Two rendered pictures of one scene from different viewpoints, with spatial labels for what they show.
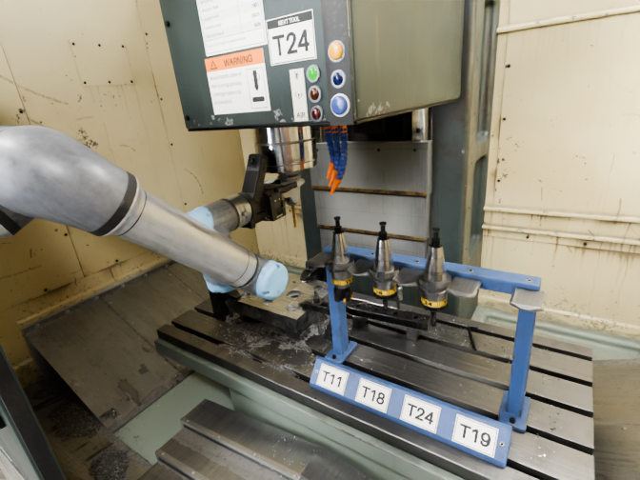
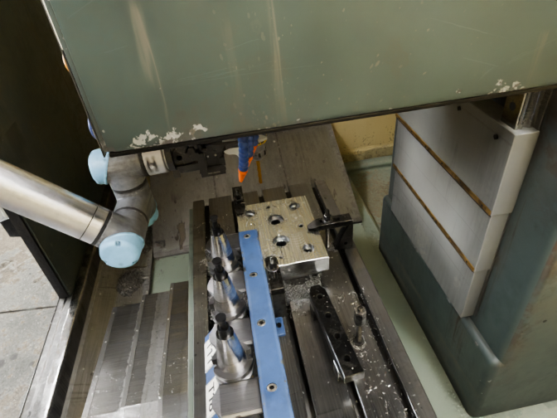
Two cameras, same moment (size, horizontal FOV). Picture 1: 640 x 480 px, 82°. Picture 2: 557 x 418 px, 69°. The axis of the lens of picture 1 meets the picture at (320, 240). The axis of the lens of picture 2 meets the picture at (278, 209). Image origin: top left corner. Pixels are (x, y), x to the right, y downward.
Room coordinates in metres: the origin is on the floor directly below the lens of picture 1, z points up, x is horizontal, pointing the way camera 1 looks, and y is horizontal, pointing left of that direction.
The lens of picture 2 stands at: (0.49, -0.55, 1.77)
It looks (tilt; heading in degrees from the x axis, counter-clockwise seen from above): 38 degrees down; 49
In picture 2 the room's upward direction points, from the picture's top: 6 degrees counter-clockwise
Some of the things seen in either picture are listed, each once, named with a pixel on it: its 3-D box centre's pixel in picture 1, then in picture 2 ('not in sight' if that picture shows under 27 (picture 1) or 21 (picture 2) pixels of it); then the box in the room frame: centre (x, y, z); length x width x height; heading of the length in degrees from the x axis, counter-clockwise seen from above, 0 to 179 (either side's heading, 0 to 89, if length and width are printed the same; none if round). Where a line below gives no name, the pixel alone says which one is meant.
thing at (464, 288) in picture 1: (463, 288); (236, 399); (0.62, -0.27, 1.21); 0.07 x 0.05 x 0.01; 145
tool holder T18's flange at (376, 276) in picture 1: (384, 272); (228, 307); (0.72, -0.13, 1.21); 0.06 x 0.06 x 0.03
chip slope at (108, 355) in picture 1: (184, 318); (252, 193); (1.37, 0.61, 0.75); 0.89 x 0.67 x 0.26; 145
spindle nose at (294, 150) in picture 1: (285, 144); not in sight; (0.99, 0.07, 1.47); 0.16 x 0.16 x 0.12
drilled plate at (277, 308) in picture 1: (283, 297); (278, 235); (1.09, 0.14, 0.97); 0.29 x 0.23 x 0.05; 55
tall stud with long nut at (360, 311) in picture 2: (398, 302); (359, 325); (0.99, -0.22, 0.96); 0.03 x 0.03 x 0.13
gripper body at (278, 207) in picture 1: (259, 204); (196, 152); (0.88, 0.14, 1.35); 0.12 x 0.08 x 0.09; 145
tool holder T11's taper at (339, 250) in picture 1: (339, 246); (220, 245); (0.78, -0.04, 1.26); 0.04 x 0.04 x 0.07
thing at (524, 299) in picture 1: (527, 300); not in sight; (0.56, -0.36, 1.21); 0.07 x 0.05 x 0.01; 145
